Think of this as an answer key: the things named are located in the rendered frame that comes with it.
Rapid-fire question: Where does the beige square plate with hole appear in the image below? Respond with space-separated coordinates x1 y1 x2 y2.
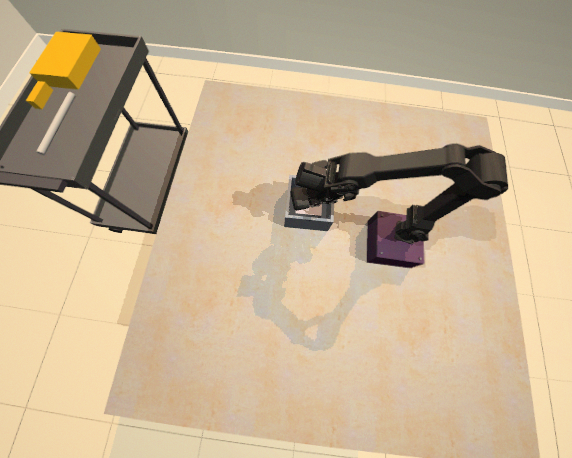
295 204 322 218

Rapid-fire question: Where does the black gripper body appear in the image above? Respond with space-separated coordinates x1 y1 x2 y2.
290 187 357 211

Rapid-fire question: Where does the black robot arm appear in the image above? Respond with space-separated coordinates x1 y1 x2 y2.
295 143 508 244

